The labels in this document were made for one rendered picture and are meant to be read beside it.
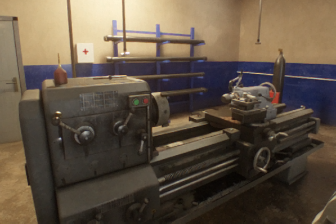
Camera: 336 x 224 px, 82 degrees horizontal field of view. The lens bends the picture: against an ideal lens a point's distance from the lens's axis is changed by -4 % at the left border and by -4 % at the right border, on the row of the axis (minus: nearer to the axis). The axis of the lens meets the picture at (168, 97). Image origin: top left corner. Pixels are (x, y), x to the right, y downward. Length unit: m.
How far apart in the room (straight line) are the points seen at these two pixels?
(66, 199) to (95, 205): 0.14
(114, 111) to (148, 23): 3.89
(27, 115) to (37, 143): 0.14
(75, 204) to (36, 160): 0.28
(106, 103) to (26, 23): 3.40
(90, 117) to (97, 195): 0.39
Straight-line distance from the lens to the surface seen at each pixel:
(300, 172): 3.15
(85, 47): 4.24
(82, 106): 1.06
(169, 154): 1.41
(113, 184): 1.19
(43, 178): 1.17
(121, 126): 1.06
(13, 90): 4.31
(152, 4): 4.99
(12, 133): 4.49
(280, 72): 4.55
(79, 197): 1.16
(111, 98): 1.09
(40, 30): 4.32
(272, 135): 1.80
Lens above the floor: 1.48
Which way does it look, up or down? 12 degrees down
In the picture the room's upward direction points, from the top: straight up
